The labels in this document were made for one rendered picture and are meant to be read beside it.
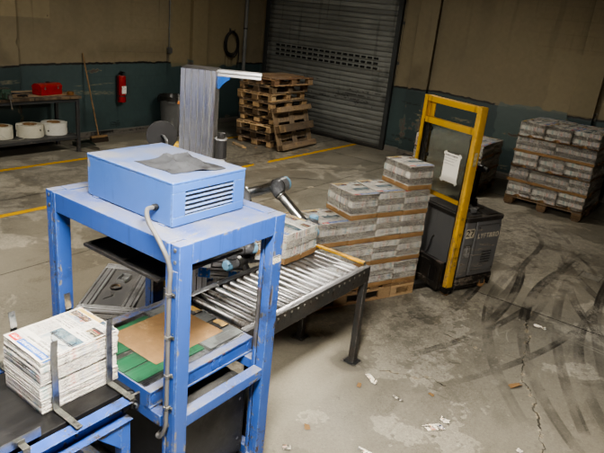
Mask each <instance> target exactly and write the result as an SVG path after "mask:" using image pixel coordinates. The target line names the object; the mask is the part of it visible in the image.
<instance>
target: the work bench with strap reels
mask: <svg viewBox="0 0 604 453"><path fill-rule="evenodd" d="M31 87H32V91H11V92H13V93H21V94H28V97H27V96H24V97H22V96H17V95H19V94H12V96H13V100H11V101H12V105H26V104H42V103H54V112H55V119H54V120H42V121H41V122H34V121H23V122H17V123H15V131H16V132H13V125H10V124H4V123H0V147H13V146H21V145H29V144H38V143H46V142H54V141H56V143H54V144H57V145H59V144H61V143H60V141H62V140H69V139H76V150H75V151H76V152H83V151H81V137H80V107H79V99H82V96H80V95H76V94H75V95H67V92H64V91H62V84H61V83H58V82H44V83H37V84H33V85H32V86H31ZM59 102H75V131H76V134H74V133H71V132H68V131H67V121H64V120H60V119H59V116H58V103H59ZM10 105H11V102H10V100H0V106H10Z"/></svg>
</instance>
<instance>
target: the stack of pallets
mask: <svg viewBox="0 0 604 453"><path fill-rule="evenodd" d="M300 79H306V80H305V83H304V84H301V83H300V82H299V81H300ZM284 80H285V81H284ZM286 80H288V81H286ZM313 80H314V78H313V77H304V76H303V75H294V74H289V73H283V72H276V73H262V80H260V81H256V80H247V79H243V81H240V82H239V83H240V87H239V88H238V89H237V96H239V111H240V119H236V134H237V136H238V141H246V140H251V144H253V145H260V144H265V143H266V147H267V148H273V147H276V145H274V143H275V134H274V131H273V127H274V125H273V124H272V121H273V119H272V116H271V109H273V108H279V107H287V106H294V105H297V104H294V103H293V102H299V105H301V104H306V102H307V99H304V98H305V97H304V96H305V92H307V87H308V86H309V85H312V84H313ZM248 85H253V86H248ZM280 86H282V87H280ZM294 86H300V90H298V91H297V90H294ZM246 93H249V94H246ZM293 93H296V94H297V97H293V96H291V95H292V94H293ZM248 101H250V102H248ZM247 108H250V109H247ZM248 115H250V116H248Z"/></svg>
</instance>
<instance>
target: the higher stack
mask: <svg viewBox="0 0 604 453"><path fill-rule="evenodd" d="M434 168H435V165H433V164H429V163H426V162H423V160H419V159H417V158H414V157H411V156H389V157H387V158H386V161H385V166H384V174H383V175H384V176H385V177H388V178H390V179H392V180H395V181H397V182H400V183H402V184H404V185H407V186H417V185H429V184H432V179H433V177H432V176H433V171H434ZM384 182H386V181H384ZM387 183H389V182H387ZM389 184H391V185H393V186H395V185H394V184H392V183H389ZM395 187H396V188H398V189H400V190H402V191H405V197H404V207H403V210H412V209H426V208H427V207H428V204H429V203H428V201H429V199H430V192H431V191H430V190H429V189H427V190H416V191H407V190H404V189H402V188H400V187H398V186H395ZM425 217H426V214H425V213H419V214H410V215H402V219H401V224H400V227H401V230H400V233H399V234H400V235H401V234H407V233H414V232H422V231H423V229H424V221H425ZM397 239H398V245H397V248H396V255H395V257H399V256H406V255H411V254H417V253H419V252H420V247H421V243H422V237H421V236H420V235H419V236H412V237H406V238H397ZM417 263H418V258H413V259H407V260H402V261H396V262H394V271H393V276H392V280H394V279H399V278H404V277H410V276H414V275H415V272H416V266H417V265H416V264H417ZM389 284H391V285H390V286H391V289H390V293H389V296H390V297H393V296H398V295H403V294H408V293H413V284H414V280H406V281H401V282H396V283H389Z"/></svg>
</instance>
